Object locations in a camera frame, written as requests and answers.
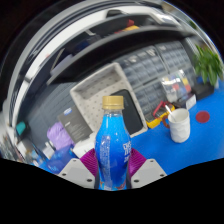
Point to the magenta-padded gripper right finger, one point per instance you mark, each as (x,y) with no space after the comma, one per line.
(148,171)

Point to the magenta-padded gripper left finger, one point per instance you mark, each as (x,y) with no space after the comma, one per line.
(77,171)

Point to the blue drink bottle gold cap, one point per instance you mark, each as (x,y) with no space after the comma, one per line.
(111,146)

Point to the blue printed box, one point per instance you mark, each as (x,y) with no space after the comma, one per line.
(60,161)

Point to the small white box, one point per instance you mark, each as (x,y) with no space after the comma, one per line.
(83,148)

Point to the purple plastic bag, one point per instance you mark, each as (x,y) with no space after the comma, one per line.
(60,135)

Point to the dark grey flat box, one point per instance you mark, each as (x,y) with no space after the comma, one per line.
(74,123)

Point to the yellow multimeter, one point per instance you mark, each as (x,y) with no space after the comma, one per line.
(156,121)

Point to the white paper cup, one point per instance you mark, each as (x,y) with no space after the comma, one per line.
(180,128)

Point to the black rectangular speaker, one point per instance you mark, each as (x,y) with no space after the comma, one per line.
(131,113)

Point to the grey stirring stick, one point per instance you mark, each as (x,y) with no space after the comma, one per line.
(170,113)

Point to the teal plastic holder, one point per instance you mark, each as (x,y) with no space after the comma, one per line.
(21,127)

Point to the grey small-parts drawer cabinet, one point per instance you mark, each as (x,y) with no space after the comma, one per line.
(175,55)
(189,74)
(150,95)
(143,68)

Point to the flat round red coaster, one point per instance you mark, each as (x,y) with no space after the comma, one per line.
(202,117)

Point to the white pegboard tray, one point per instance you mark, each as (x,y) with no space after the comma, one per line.
(91,93)

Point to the small black box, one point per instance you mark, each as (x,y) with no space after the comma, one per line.
(190,102)

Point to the clear organizer box coloured parts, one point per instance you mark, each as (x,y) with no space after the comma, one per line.
(175,85)

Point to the black zip case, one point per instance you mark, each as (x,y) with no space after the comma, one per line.
(204,90)

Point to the green potted plant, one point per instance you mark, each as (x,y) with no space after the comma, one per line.
(208,65)

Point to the black overhead workbench shelf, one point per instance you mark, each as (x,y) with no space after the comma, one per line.
(100,43)

